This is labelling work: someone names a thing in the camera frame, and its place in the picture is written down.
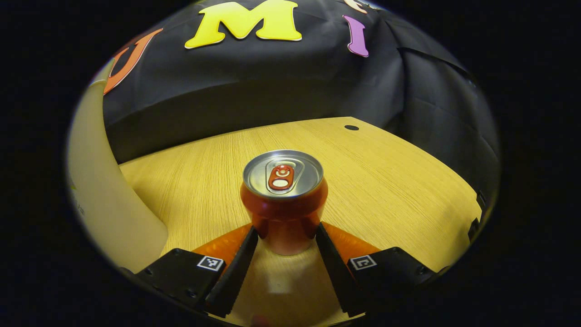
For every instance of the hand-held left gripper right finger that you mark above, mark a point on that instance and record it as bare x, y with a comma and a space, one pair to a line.
338, 272

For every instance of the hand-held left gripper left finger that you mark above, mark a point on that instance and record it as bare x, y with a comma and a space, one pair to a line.
236, 272

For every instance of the red pop can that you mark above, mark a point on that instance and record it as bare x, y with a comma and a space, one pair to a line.
283, 218

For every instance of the white desktop garbage bin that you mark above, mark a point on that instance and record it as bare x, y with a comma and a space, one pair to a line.
104, 204

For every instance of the black desk grommet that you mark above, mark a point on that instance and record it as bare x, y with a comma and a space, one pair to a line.
352, 127

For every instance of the black backdrop cloth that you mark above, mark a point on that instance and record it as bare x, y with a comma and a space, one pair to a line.
272, 81

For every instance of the black desk edge bracket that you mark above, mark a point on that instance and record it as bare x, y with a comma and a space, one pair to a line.
473, 228

